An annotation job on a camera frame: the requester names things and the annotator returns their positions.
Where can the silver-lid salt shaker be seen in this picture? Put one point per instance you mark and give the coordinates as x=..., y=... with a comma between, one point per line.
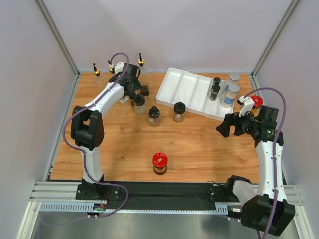
x=233, y=79
x=231, y=92

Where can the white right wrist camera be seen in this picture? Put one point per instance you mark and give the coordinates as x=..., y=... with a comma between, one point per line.
x=246, y=104

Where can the black-lid glass condiment jar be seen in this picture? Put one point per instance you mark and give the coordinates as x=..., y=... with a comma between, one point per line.
x=179, y=110

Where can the tall bottle with dark sauce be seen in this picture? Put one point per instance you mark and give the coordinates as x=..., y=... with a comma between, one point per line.
x=143, y=77

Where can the aluminium frame post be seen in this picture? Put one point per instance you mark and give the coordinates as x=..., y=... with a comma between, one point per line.
x=56, y=34
x=275, y=36

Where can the glass jar with white granules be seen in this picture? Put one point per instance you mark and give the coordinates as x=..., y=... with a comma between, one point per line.
x=139, y=104

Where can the silver-top pepper grinder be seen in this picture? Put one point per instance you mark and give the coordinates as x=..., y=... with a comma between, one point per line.
x=216, y=81

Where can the red-lid sauce jar front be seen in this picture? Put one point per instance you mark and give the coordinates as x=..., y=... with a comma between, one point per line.
x=160, y=161

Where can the red-lid sauce bottle right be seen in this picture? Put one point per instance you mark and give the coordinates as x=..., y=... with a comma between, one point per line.
x=258, y=101

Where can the oil bottle with dark sauce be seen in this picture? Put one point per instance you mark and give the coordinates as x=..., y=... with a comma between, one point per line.
x=100, y=79

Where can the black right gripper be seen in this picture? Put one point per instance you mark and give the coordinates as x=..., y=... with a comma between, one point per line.
x=237, y=123

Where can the aluminium frame post right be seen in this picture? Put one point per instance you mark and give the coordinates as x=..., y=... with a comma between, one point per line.
x=275, y=36

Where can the glass jar with brown lumps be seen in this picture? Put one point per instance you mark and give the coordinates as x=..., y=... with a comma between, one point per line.
x=154, y=116

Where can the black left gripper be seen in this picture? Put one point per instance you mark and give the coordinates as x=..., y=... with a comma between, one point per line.
x=136, y=85

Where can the small black-cap spice jar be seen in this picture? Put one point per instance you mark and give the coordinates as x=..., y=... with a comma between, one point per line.
x=132, y=100

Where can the small dark spice jar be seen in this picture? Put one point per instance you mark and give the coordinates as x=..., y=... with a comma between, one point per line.
x=214, y=92

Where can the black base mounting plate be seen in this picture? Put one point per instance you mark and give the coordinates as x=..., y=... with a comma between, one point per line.
x=153, y=196

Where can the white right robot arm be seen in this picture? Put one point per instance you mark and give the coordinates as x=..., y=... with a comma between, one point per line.
x=268, y=210

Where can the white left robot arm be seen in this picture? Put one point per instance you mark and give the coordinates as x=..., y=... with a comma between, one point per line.
x=87, y=127

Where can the white divided organizer tray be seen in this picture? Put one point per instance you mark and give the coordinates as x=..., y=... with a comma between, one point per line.
x=194, y=91

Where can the aluminium frame post left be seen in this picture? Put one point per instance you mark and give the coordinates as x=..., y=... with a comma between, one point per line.
x=56, y=34

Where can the clear empty oil bottle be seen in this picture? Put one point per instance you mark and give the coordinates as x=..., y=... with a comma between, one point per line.
x=124, y=99

